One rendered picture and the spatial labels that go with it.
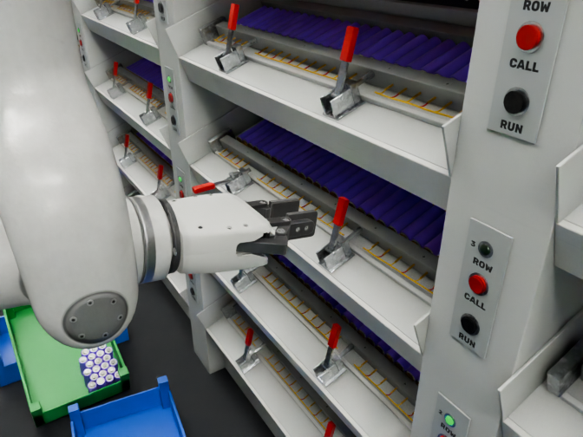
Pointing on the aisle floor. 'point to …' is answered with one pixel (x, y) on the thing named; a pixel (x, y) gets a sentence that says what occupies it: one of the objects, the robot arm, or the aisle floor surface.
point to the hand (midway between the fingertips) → (291, 218)
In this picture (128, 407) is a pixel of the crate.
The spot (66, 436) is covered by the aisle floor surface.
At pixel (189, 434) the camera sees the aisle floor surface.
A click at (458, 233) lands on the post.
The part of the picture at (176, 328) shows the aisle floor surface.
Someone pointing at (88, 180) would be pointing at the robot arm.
